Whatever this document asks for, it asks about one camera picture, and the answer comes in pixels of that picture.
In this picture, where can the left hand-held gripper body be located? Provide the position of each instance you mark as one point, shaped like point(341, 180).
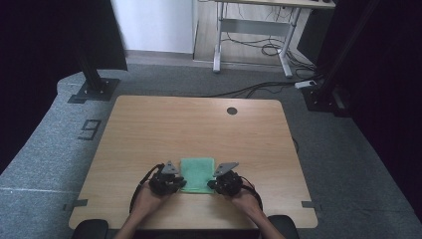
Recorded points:
point(162, 184)

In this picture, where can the green cloth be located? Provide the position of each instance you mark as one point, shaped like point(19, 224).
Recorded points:
point(197, 176)

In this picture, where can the person's right hand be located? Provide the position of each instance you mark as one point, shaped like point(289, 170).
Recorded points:
point(247, 202)

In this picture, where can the black chair armrest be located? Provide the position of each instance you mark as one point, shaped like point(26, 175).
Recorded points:
point(287, 227)
point(88, 229)

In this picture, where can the black round table grommet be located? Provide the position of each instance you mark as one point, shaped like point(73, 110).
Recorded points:
point(232, 111)

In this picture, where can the grey tape strip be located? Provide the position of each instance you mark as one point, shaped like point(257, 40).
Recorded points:
point(77, 203)
point(308, 204)

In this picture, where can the black metal stand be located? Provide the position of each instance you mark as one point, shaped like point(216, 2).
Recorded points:
point(323, 96)
point(96, 88)

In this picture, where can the black computer case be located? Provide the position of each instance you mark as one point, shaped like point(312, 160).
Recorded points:
point(312, 36)

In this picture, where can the person's dark lap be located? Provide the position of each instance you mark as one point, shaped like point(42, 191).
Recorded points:
point(199, 235)

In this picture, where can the black tape floor mark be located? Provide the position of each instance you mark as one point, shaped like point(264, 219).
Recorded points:
point(89, 129)

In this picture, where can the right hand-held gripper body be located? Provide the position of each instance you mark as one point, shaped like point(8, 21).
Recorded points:
point(229, 184)

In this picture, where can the person's left hand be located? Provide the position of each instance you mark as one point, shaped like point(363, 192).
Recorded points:
point(147, 202)

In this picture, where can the white desk frame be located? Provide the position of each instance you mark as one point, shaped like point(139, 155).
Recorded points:
point(255, 27)

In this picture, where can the white power strip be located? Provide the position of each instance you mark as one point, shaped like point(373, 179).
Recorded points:
point(305, 84)

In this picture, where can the black curtain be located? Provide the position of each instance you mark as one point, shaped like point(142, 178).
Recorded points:
point(40, 66)
point(391, 83)

